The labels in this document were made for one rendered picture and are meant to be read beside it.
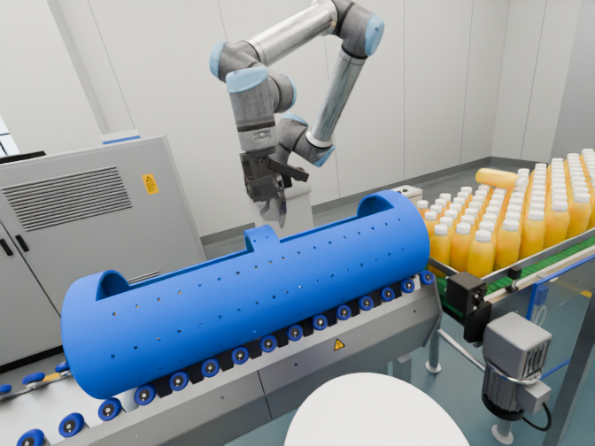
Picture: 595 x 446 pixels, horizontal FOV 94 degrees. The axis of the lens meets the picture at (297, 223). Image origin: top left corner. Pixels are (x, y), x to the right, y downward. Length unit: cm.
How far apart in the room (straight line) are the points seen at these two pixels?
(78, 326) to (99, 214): 173
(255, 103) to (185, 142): 289
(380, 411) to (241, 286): 35
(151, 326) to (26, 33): 302
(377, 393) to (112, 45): 350
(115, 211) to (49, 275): 64
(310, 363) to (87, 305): 55
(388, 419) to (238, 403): 42
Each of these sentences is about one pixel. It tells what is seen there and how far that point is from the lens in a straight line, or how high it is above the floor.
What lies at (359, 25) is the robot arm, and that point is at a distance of 121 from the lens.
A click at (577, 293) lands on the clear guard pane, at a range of 132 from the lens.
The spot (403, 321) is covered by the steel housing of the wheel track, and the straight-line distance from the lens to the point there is 96.
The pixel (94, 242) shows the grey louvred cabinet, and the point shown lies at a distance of 248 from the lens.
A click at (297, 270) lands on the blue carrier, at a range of 67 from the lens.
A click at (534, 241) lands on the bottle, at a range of 121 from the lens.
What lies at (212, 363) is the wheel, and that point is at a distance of 80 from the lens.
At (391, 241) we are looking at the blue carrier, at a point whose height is 115.
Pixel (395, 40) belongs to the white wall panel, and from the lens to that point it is 450.
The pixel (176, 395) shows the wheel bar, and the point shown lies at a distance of 84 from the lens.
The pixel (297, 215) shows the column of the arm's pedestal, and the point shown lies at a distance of 158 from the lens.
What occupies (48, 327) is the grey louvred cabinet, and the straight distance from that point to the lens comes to 290.
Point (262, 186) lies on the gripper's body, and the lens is 67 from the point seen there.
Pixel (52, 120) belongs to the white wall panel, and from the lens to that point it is 338.
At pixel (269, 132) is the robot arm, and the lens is 65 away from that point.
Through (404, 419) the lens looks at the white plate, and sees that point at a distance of 57.
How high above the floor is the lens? 153
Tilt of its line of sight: 23 degrees down
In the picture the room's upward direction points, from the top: 9 degrees counter-clockwise
